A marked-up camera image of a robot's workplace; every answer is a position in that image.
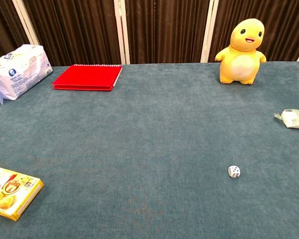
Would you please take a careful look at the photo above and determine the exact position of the white tissue pack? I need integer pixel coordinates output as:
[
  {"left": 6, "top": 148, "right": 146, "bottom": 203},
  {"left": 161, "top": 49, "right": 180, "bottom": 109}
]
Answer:
[{"left": 0, "top": 44, "right": 54, "bottom": 105}]

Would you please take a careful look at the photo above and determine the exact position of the teal table cloth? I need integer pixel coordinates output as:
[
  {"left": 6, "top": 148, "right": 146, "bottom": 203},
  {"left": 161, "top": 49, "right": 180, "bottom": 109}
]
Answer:
[{"left": 0, "top": 61, "right": 299, "bottom": 239}]

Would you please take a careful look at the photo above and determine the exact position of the dark brown curtain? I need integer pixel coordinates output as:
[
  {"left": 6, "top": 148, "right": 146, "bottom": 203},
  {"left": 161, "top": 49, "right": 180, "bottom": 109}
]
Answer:
[{"left": 0, "top": 0, "right": 299, "bottom": 67}]

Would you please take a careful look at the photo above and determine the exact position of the white die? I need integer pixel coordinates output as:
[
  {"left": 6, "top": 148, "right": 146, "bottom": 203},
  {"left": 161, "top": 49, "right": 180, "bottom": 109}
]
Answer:
[{"left": 228, "top": 165, "right": 241, "bottom": 179}]

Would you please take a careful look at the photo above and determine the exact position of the yellow snack box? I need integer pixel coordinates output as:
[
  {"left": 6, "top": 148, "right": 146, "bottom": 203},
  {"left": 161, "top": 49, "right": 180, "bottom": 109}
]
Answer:
[{"left": 0, "top": 164, "right": 44, "bottom": 222}]

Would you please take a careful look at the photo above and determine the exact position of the red spiral notebook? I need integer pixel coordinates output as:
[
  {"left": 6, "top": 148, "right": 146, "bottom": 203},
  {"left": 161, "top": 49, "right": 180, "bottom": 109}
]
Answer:
[{"left": 51, "top": 64, "right": 123, "bottom": 92}]

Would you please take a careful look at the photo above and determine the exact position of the yellow plush dinosaur toy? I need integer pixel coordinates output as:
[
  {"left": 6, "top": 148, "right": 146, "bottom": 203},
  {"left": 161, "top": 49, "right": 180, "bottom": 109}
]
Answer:
[{"left": 214, "top": 18, "right": 267, "bottom": 85}]

